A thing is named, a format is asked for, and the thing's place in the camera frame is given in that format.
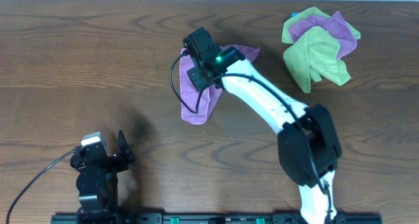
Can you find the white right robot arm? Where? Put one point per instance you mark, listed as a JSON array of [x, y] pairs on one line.
[[308, 146]]

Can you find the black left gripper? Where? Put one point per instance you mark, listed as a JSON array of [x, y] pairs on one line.
[[120, 158]]

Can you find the green cloth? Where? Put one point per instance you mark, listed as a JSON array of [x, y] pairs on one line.
[[302, 16], [313, 57]]

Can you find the purple cloth in pile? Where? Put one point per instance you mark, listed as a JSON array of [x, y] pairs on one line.
[[336, 26]]

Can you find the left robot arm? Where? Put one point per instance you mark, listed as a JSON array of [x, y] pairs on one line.
[[97, 181]]

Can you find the green cloth front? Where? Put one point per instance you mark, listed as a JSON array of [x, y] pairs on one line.
[[313, 57]]

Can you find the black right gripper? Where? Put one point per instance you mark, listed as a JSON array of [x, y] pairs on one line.
[[192, 75]]

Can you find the green cloth back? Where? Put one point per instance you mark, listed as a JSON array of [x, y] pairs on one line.
[[302, 16]]

